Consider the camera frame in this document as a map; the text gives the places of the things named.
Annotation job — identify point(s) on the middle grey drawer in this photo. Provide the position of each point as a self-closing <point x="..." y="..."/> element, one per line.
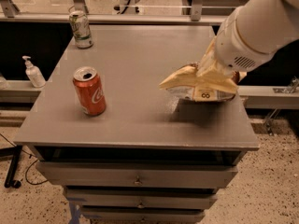
<point x="141" y="198"/>

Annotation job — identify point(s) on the grey drawer cabinet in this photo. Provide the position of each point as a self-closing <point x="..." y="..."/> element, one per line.
<point x="141" y="124"/>

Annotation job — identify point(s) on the top grey drawer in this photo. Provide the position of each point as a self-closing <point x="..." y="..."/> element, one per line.
<point x="137" y="175"/>

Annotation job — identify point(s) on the white pump dispenser bottle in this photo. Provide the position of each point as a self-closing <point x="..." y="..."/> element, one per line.
<point x="33" y="73"/>

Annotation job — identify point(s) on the grey drawer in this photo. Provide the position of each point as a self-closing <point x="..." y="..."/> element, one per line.
<point x="142" y="215"/>
<point x="137" y="175"/>
<point x="141" y="198"/>

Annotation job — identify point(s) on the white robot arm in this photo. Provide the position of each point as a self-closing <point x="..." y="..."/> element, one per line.
<point x="248" y="38"/>

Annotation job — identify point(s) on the metal railing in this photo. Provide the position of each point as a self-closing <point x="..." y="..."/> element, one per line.
<point x="198" y="12"/>

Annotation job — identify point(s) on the bottom grey drawer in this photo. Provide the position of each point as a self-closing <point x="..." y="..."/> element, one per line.
<point x="142" y="215"/>

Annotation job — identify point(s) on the brown sea salt chip bag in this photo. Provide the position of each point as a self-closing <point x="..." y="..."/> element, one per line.
<point x="185" y="84"/>

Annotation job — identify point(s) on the black stand leg with caster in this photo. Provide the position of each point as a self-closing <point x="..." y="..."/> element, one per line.
<point x="14" y="153"/>

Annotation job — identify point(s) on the red cola can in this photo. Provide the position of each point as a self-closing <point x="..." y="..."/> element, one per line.
<point x="89" y="89"/>

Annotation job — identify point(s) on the white green soda can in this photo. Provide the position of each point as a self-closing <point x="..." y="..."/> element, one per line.
<point x="81" y="29"/>

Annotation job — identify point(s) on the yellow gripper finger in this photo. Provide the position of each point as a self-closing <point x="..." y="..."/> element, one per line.
<point x="210" y="67"/>
<point x="216" y="85"/>

